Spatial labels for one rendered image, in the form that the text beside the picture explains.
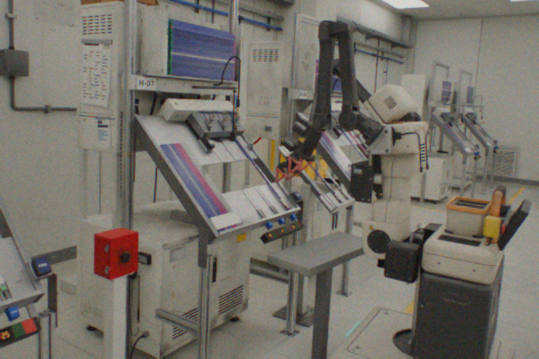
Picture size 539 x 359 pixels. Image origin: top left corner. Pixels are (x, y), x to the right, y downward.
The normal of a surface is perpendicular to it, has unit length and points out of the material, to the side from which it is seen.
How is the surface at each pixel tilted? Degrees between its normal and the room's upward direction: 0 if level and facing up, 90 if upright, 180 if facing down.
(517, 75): 90
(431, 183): 90
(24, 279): 47
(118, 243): 90
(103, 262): 90
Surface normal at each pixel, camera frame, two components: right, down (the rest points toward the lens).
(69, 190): 0.83, 0.11
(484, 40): -0.56, 0.07
